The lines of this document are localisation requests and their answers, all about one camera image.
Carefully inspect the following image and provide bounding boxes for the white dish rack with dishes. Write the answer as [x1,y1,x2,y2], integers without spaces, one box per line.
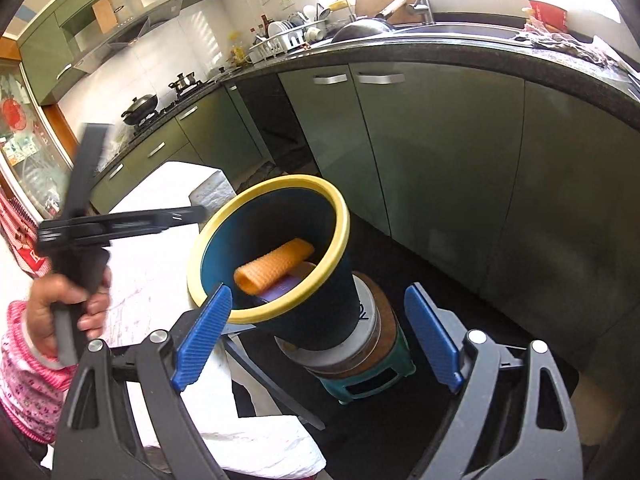
[248,5,332,64]

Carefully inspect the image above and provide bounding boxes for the frosted glass sliding door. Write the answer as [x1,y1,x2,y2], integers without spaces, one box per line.
[0,57,77,221]

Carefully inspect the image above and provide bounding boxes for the cardboard piece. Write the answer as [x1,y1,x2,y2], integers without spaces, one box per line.
[570,374,627,447]

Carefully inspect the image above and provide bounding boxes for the grey round tin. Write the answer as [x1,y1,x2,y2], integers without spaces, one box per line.
[276,271,383,370]

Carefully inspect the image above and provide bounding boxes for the person's left forearm pink sleeve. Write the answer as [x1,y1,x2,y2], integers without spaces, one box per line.
[0,300,77,447]

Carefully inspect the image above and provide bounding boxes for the dark granite countertop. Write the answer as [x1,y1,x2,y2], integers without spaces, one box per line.
[92,27,640,181]

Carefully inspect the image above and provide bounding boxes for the blue bin with yellow rim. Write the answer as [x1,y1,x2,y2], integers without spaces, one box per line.
[186,174,368,352]

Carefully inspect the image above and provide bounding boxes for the red box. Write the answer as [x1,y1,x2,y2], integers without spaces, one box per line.
[527,0,569,32]

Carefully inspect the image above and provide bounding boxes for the white floral tablecloth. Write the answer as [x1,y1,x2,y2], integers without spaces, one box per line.
[40,161,326,480]

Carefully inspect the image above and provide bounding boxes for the yellow oil bottle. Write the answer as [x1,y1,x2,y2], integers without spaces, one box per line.
[227,32,251,67]

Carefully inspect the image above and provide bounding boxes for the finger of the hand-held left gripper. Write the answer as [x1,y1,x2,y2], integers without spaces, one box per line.
[109,204,207,237]

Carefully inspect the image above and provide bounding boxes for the black gas stove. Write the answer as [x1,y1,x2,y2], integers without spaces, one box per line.
[120,79,221,137]

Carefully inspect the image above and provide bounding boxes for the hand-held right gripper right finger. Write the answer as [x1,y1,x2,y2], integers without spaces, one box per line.
[404,284,583,480]

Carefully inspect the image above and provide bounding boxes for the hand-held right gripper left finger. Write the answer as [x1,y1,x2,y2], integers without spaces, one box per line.
[52,284,236,480]

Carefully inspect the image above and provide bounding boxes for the steel range hood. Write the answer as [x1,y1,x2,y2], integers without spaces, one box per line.
[72,0,184,74]

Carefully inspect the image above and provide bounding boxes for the orange ribbed foam sleeve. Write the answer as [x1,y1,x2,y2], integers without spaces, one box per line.
[233,238,315,295]

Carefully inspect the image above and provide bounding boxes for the grey dish cloth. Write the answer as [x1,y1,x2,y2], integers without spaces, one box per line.
[515,20,622,67]

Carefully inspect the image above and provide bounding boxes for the black wok with wooden handle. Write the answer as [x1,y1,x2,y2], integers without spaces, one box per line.
[331,0,408,44]

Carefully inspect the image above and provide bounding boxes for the red checked apron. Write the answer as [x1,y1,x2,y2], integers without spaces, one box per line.
[0,187,49,282]

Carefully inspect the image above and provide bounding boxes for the green wall cabinets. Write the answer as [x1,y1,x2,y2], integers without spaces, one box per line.
[17,0,223,107]

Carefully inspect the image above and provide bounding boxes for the green plastic stool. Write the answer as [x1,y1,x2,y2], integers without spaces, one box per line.
[317,317,417,406]

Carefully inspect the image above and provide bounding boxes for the wooden box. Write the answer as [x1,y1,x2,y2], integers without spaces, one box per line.
[92,0,120,34]

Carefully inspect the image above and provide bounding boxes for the black wok with lid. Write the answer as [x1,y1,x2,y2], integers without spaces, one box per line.
[121,92,160,126]

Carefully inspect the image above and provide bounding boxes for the grey metal table leg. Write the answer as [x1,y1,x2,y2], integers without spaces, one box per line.
[222,330,326,432]

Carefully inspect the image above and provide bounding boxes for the purple packet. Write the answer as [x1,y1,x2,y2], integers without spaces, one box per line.
[260,261,319,303]

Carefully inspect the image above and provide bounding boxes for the person's left hand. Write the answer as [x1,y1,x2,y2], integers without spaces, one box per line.
[25,265,112,358]

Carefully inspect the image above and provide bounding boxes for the green base kitchen cabinets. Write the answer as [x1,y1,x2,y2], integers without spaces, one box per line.
[90,60,640,386]

